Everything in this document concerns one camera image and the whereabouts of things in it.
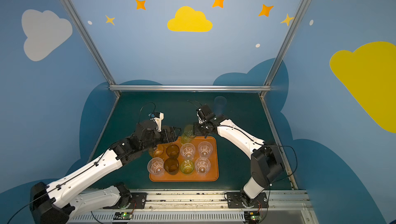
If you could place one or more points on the right green circuit board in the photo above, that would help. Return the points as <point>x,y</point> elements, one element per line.
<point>252,218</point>

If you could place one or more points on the short yellow plastic glass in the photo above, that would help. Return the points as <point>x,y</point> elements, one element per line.
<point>156,151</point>

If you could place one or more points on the left aluminium frame post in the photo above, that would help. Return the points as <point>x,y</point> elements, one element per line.
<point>77,21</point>

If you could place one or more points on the right aluminium frame post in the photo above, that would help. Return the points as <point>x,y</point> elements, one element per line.
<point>299,15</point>

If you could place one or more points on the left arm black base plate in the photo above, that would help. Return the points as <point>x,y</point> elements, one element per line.
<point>137,200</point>

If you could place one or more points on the brown textured glass front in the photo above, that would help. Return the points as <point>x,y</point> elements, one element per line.
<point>171,166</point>

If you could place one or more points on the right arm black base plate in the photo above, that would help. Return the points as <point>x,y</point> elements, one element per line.
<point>239,200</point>

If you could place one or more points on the clear ribbed glass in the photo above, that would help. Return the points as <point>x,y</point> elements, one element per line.
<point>188,151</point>
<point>202,165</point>
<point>205,149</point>

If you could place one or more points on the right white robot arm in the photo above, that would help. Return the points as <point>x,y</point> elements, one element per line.
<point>266,160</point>

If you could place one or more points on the aluminium frame post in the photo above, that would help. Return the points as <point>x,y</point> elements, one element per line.
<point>77,21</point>
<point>299,15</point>

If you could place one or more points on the horizontal aluminium back rail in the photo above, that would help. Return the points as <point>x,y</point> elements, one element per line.
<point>189,88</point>

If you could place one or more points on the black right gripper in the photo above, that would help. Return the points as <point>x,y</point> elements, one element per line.
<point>201,126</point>

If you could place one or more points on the orange plastic tray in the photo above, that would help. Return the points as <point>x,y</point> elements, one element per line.
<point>212,175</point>

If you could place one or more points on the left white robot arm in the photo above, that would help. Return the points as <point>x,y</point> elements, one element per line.
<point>61,200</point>

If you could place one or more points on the short green glass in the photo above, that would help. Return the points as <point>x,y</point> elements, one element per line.
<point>187,167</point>

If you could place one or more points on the dark brown textured glass back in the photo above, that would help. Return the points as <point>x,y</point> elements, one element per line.
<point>172,151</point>

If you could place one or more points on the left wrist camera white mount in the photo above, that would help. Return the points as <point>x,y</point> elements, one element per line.
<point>157,117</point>

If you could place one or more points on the green circuit board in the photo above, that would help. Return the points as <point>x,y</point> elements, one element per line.
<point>123,216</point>
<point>252,218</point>

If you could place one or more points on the clear faceted plastic glass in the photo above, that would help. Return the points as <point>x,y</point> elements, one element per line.
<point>156,167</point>

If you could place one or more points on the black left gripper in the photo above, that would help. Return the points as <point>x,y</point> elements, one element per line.
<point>170,134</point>

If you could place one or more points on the tall green glass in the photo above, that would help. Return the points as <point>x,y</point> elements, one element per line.
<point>188,134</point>

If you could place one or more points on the left green circuit board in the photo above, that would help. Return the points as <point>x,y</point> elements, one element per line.
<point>123,216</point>

